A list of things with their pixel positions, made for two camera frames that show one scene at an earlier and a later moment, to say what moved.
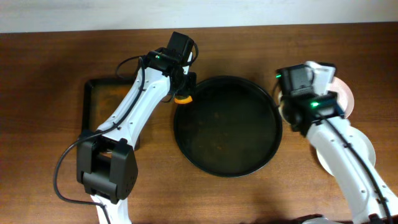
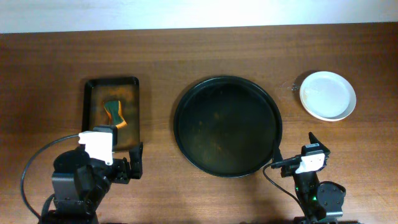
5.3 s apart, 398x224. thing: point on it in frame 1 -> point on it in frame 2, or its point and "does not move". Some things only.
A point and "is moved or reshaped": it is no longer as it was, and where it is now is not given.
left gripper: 186,86 -> 123,170
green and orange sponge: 183,99 -> 114,108
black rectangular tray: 101,96 does not move
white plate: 281,104 is moved or reshaped
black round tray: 232,127 does not move
